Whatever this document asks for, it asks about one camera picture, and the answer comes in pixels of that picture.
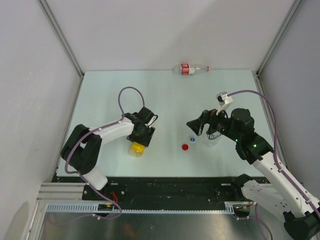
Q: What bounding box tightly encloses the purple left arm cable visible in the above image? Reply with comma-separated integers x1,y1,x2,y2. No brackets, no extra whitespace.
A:
64,86,146,196

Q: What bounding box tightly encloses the blue-label clear drink bottle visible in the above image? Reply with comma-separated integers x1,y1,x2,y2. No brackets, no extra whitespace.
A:
205,131,222,148

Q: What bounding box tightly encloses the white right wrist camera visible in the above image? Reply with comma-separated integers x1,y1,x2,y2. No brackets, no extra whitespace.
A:
216,91,233,115

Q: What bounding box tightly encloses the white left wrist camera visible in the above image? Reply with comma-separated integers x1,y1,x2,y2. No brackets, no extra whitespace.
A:
147,115,159,127

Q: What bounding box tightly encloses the grey slotted cable duct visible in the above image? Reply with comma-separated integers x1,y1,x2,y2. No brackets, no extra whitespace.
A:
46,201,236,214

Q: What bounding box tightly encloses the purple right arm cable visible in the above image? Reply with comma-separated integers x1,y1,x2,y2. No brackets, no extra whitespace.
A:
226,89,320,213

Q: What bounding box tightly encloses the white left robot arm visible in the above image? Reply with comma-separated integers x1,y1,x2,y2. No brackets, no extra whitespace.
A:
60,107,158,200

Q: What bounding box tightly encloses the red bottle cap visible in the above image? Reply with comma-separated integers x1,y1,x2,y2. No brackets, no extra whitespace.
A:
181,143,189,151

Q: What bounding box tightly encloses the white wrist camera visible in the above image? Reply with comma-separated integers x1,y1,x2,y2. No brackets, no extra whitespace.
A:
147,115,159,127
216,91,233,115

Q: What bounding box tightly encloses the clear red-label water bottle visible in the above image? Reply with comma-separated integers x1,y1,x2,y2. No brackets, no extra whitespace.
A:
172,63,211,76

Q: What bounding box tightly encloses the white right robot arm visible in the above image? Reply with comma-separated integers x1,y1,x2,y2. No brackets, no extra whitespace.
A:
186,108,320,240

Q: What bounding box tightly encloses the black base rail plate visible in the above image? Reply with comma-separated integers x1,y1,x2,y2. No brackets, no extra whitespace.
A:
82,177,249,212

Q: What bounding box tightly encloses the yellow juice bottle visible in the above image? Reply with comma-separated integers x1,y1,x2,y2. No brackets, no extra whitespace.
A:
129,142,146,157

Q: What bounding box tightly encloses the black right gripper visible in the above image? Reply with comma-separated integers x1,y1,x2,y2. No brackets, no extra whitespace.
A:
186,104,241,142

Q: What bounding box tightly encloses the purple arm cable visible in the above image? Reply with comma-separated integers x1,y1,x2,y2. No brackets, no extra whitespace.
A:
64,86,146,196
226,89,320,213

